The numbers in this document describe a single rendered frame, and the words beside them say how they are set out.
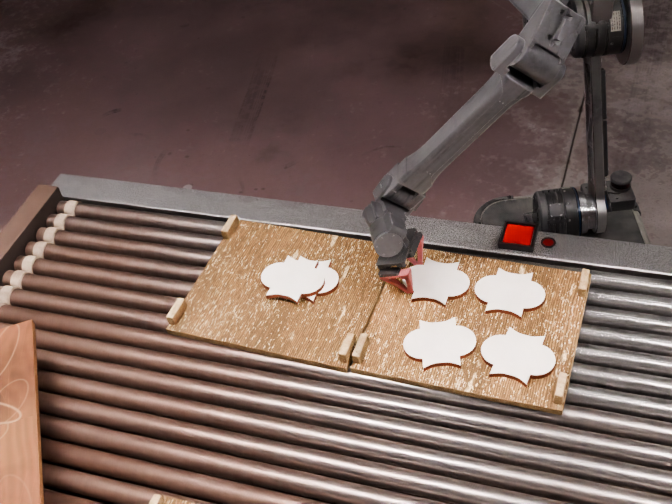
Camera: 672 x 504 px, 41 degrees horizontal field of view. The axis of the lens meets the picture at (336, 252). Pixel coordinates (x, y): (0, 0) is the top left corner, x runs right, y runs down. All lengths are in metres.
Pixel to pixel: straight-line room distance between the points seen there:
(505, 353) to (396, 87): 2.49
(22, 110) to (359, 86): 1.63
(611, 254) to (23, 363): 1.22
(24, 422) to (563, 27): 1.18
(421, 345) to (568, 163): 1.97
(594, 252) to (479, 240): 0.25
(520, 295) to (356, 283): 0.35
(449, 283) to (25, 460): 0.89
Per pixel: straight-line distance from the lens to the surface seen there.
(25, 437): 1.74
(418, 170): 1.70
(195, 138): 4.03
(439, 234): 2.03
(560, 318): 1.83
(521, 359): 1.75
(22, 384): 1.82
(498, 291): 1.86
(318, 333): 1.84
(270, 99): 4.16
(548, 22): 1.56
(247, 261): 2.02
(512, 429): 1.70
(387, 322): 1.84
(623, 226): 3.04
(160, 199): 2.28
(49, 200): 2.37
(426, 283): 1.88
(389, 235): 1.71
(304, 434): 1.72
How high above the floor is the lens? 2.33
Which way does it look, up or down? 44 degrees down
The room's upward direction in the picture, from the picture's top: 11 degrees counter-clockwise
